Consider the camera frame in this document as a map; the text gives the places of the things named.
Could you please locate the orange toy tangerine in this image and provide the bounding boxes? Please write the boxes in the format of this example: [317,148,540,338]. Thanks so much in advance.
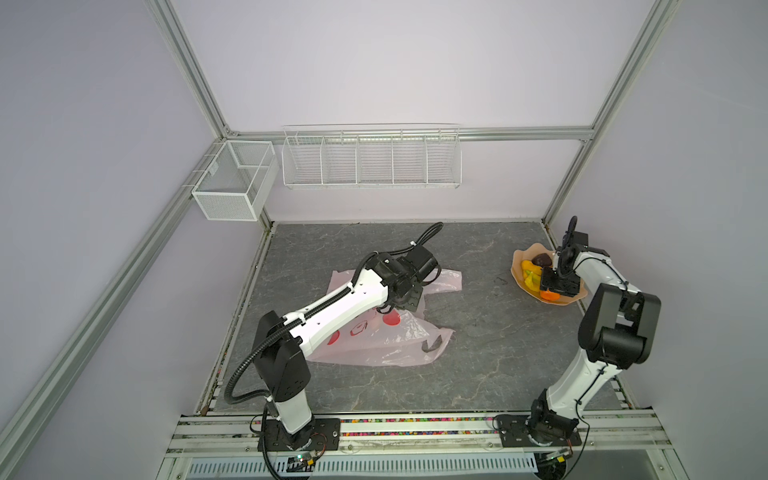
[539,290,561,302]

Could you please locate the pink printed plastic bag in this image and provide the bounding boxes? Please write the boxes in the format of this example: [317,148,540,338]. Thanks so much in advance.
[306,299,454,367]

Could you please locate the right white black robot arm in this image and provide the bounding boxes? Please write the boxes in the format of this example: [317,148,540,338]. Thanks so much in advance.
[526,217,662,446]

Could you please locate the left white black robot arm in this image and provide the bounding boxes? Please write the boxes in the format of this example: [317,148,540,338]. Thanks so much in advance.
[222,244,442,450]

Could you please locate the dark purple toy fruit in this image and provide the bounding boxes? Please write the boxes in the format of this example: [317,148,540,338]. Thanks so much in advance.
[531,253,553,268]

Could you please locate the yellow green toy mango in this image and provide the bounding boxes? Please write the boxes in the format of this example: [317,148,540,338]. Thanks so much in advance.
[524,274,541,292]

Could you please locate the peach plastic fruit bowl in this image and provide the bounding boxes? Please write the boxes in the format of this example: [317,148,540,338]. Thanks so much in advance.
[510,243,587,306]

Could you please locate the small white mesh basket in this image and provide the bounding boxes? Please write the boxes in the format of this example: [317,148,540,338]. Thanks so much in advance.
[192,140,279,222]

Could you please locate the long white wire basket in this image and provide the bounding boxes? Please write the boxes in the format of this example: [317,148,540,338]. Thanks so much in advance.
[282,124,463,189]

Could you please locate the aluminium frame profiles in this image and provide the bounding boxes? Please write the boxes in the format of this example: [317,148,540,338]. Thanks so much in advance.
[1,1,680,479]

